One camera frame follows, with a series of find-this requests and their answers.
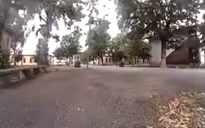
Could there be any dark vehicle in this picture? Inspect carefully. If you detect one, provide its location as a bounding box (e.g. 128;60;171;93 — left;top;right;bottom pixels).
73;60;82;69
118;60;126;68

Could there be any grey asphalt road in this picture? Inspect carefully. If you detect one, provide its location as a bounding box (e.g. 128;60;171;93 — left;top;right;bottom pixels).
0;64;205;128

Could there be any group of trees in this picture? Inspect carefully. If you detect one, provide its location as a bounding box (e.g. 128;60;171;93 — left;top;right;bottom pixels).
0;0;28;70
110;32;152;66

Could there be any large tree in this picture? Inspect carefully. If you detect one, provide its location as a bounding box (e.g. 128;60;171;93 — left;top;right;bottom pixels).
114;0;205;69

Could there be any yellow building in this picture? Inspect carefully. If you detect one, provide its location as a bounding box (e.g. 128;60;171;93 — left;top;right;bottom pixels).
9;53;55;67

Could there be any brown building with sloped roof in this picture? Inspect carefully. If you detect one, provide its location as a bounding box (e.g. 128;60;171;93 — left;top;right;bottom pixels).
148;32;205;67

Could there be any low concrete bench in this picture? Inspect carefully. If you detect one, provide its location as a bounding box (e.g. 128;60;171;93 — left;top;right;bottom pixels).
0;64;53;85

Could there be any patch of dry leaves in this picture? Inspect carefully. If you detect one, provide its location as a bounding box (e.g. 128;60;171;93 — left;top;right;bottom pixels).
149;91;205;128

